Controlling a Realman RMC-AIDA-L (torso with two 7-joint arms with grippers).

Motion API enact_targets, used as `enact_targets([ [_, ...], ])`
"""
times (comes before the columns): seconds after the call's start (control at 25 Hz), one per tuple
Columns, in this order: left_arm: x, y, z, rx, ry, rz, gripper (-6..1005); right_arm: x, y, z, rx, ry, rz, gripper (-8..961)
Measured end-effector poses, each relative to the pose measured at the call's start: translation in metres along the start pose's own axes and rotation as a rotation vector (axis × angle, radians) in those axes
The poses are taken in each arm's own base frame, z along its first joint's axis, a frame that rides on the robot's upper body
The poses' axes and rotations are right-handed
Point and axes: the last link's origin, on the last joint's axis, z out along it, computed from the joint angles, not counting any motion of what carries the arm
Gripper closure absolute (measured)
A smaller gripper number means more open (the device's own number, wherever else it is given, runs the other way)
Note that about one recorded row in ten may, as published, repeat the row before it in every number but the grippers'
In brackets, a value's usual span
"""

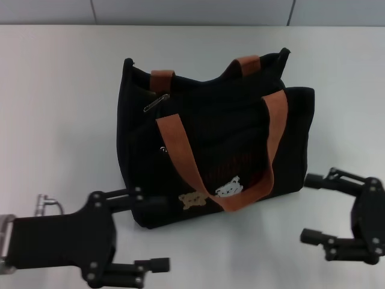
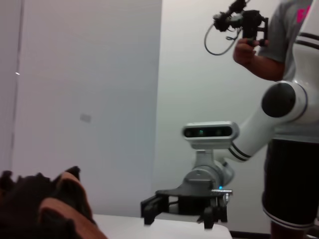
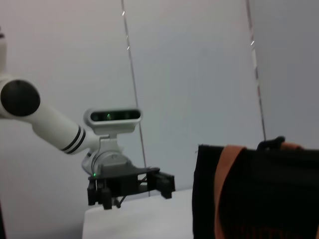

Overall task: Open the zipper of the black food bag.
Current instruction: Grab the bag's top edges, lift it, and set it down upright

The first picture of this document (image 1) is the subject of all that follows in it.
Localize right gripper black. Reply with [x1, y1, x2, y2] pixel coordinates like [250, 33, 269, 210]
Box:
[300, 167, 385, 266]

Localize left gripper metal cable connector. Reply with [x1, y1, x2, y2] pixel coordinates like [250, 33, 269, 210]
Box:
[37, 194, 64, 216]

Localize metal zipper pull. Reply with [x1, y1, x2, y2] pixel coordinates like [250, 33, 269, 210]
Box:
[143, 93, 170, 113]

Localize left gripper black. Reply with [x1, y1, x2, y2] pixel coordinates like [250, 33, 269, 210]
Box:
[5, 187, 171, 286]

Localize black food bag brown handles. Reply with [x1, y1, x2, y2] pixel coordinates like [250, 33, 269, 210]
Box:
[115, 47, 316, 231]

